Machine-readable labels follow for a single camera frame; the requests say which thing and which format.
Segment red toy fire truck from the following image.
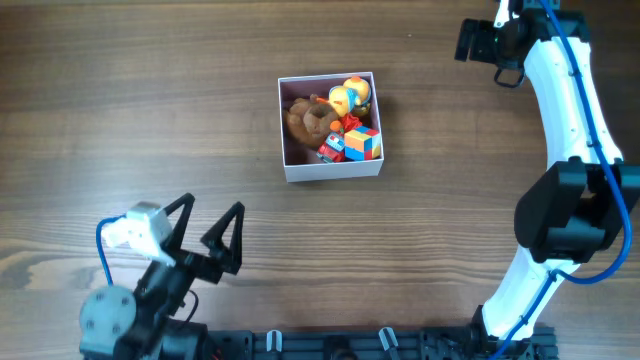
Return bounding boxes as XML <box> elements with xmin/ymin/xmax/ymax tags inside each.
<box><xmin>316</xmin><ymin>113</ymin><xmax>362</xmax><ymax>163</ymax></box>

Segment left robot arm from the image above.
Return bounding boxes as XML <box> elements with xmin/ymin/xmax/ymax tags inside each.
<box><xmin>79</xmin><ymin>193</ymin><xmax>245</xmax><ymax>359</ymax></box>

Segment colourful puzzle cube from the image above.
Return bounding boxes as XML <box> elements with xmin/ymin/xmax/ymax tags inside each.
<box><xmin>344</xmin><ymin>126</ymin><xmax>382</xmax><ymax>161</ymax></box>

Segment white box pink inside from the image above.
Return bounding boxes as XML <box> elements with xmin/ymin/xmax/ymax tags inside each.
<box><xmin>278</xmin><ymin>71</ymin><xmax>385</xmax><ymax>183</ymax></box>

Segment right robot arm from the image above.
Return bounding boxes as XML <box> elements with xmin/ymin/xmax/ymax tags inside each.
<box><xmin>455</xmin><ymin>1</ymin><xmax>639</xmax><ymax>359</ymax></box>

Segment brown plush toy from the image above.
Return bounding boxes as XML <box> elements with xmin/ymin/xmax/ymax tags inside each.
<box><xmin>283</xmin><ymin>94</ymin><xmax>339</xmax><ymax>149</ymax></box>

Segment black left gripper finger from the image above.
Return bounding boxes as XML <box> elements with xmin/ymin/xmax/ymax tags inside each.
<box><xmin>200</xmin><ymin>202</ymin><xmax>245</xmax><ymax>275</ymax></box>
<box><xmin>161</xmin><ymin>193</ymin><xmax>195</xmax><ymax>252</ymax></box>

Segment yellow duck toy blue hat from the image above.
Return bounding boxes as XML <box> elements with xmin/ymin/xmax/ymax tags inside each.
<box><xmin>317</xmin><ymin>76</ymin><xmax>372</xmax><ymax>119</ymax></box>

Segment yellow spinning top toy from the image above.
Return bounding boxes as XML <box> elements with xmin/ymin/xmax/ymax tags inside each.
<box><xmin>351</xmin><ymin>102</ymin><xmax>371</xmax><ymax>118</ymax></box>

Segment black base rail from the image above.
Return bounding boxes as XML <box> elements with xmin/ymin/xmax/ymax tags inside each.
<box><xmin>199</xmin><ymin>325</ymin><xmax>560</xmax><ymax>360</ymax></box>

